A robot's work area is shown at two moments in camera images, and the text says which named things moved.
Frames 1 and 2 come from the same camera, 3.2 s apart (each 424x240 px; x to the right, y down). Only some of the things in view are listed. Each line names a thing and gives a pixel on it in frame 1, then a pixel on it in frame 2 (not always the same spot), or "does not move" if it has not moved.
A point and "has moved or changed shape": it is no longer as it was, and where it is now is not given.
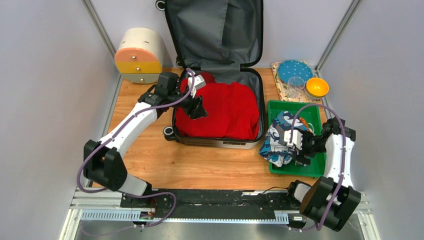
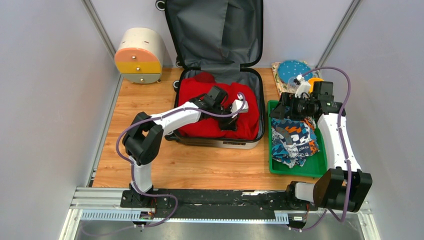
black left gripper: [195, 109] -> [229, 124]
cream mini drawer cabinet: [139, 58] does not move
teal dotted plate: [288, 69] does not move
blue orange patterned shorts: [274, 148] has moved or changed shape
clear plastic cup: [294, 86] does not move
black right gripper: [299, 157] -> [287, 99]
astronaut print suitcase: [224, 38] does not move
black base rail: [214, 203] does not move
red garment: [232, 109] does not move
